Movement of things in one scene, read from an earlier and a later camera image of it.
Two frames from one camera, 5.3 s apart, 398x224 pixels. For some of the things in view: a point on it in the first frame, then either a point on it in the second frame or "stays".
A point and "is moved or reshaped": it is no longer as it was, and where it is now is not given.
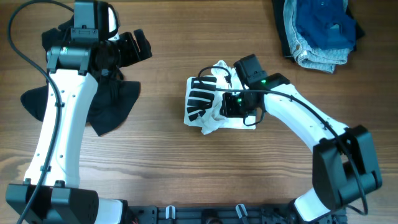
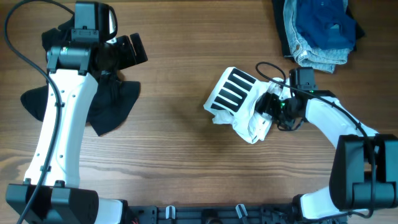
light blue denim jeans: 323,60 stays
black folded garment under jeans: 285,37 stays
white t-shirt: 203,98 is moved or reshaped
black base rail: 140,213 stays
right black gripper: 229,111 to 267,104
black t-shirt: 112,100 stays
